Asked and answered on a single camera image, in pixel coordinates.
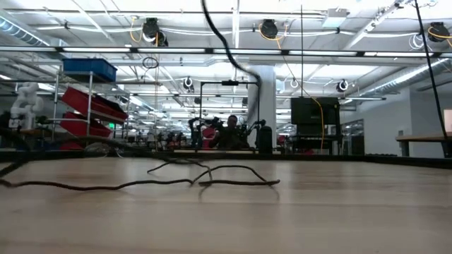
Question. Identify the black cylindrical stand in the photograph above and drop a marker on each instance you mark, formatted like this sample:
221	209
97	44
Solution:
265	141

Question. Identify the metal shelf rack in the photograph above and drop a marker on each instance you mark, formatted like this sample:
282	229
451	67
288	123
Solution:
90	84

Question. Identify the red plastic bin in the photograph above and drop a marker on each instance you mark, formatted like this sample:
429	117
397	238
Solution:
77	128
81	100
70	145

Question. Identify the white building column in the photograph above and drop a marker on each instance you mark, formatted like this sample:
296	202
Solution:
270	106

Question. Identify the blue plastic bin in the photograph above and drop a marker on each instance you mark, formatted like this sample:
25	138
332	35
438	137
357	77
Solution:
88	68

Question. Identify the person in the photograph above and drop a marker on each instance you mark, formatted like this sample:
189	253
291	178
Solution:
229	137

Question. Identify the black aluminium table frame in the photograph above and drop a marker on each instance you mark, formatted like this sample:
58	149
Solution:
353	158

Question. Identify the distant black gantry frame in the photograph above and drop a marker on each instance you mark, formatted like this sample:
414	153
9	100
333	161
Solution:
229	83

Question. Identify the white ceiling box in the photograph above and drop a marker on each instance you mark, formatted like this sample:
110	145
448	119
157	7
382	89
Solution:
334	17

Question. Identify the thin black vertical pole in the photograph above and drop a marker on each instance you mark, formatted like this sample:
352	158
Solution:
302	53

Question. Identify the black monitor on cart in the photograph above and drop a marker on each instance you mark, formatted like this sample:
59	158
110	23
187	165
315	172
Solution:
310	111

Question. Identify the wooden workbench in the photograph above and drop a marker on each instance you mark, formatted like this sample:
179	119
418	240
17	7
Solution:
423	138

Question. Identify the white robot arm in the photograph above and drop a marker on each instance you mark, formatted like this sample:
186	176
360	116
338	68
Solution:
26	102

